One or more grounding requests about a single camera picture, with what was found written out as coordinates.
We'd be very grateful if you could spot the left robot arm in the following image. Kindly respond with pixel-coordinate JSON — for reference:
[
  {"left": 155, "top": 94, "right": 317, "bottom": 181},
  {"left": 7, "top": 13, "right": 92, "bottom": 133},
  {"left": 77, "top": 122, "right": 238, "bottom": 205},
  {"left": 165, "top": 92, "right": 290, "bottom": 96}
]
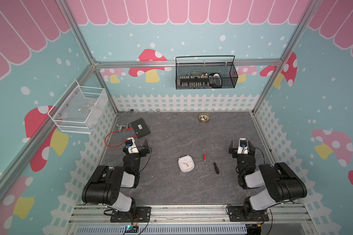
[{"left": 81, "top": 138, "right": 152, "bottom": 222}]

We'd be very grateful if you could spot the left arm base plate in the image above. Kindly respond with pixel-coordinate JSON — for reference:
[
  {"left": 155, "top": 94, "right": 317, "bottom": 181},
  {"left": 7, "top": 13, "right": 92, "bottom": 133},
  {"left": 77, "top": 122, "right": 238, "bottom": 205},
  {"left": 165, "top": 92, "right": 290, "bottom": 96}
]
[{"left": 110, "top": 207, "right": 152, "bottom": 223}]

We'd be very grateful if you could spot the white alarm clock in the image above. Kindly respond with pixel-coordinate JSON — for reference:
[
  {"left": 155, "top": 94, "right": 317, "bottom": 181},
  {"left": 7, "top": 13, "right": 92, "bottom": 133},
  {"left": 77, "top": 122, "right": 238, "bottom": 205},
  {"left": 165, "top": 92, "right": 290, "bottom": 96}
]
[{"left": 178, "top": 155, "right": 195, "bottom": 173}]

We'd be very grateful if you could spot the black wire mesh basket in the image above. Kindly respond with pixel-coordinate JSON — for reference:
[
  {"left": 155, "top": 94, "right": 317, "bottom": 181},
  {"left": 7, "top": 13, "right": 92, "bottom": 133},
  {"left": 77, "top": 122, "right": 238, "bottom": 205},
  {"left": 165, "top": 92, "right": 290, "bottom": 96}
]
[{"left": 175, "top": 55, "right": 238, "bottom": 90}]

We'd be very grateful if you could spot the black box device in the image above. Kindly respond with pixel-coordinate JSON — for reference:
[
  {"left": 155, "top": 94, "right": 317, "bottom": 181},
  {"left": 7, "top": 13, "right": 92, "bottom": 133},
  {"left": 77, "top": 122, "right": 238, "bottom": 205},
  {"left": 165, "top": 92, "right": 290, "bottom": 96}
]
[{"left": 130, "top": 118, "right": 151, "bottom": 139}]

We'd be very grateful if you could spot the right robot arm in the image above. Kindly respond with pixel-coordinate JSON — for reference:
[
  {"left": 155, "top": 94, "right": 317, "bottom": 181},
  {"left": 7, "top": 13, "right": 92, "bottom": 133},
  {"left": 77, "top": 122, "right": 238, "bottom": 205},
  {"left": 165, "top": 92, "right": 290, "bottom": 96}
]
[{"left": 226, "top": 138, "right": 308, "bottom": 224}]

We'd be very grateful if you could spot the aluminium front rail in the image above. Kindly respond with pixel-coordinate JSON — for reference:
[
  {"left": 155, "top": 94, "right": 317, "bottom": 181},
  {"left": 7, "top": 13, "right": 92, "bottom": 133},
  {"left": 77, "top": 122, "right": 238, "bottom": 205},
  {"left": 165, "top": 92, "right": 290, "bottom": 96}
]
[{"left": 64, "top": 203, "right": 318, "bottom": 235}]

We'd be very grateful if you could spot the tape roll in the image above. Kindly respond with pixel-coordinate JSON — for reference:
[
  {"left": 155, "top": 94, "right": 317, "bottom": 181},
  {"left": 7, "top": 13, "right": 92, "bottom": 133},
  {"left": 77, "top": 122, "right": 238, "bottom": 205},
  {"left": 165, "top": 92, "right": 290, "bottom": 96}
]
[{"left": 198, "top": 113, "right": 210, "bottom": 124}]

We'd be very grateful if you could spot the small circuit board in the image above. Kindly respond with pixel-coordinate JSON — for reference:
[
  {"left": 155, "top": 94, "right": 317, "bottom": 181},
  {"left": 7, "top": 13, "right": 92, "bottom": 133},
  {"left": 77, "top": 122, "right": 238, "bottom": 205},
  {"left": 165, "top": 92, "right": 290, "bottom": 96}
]
[{"left": 124, "top": 225, "right": 139, "bottom": 234}]

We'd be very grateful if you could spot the red cable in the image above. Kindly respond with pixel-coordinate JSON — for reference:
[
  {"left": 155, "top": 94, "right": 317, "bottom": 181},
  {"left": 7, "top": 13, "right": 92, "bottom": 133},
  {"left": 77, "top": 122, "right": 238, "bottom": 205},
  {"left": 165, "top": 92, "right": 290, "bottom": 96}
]
[{"left": 104, "top": 127, "right": 133, "bottom": 148}]

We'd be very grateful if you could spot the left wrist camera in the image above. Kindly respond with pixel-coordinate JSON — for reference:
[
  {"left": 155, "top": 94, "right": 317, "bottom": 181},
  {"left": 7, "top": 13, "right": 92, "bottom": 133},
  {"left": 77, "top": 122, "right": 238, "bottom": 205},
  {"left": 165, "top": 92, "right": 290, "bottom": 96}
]
[{"left": 124, "top": 137, "right": 139, "bottom": 154}]

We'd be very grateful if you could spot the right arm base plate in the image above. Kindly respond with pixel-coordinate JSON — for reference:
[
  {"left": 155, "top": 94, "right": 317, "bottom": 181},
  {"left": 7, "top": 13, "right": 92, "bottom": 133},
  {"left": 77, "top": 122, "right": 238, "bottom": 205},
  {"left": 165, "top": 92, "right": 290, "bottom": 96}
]
[{"left": 226, "top": 205, "right": 269, "bottom": 224}]

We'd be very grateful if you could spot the white wire basket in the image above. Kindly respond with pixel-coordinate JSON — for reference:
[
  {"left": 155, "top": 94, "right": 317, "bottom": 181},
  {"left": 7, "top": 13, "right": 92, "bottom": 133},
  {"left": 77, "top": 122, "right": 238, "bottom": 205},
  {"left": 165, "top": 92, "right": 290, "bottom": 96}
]
[{"left": 48, "top": 80, "right": 108, "bottom": 134}]

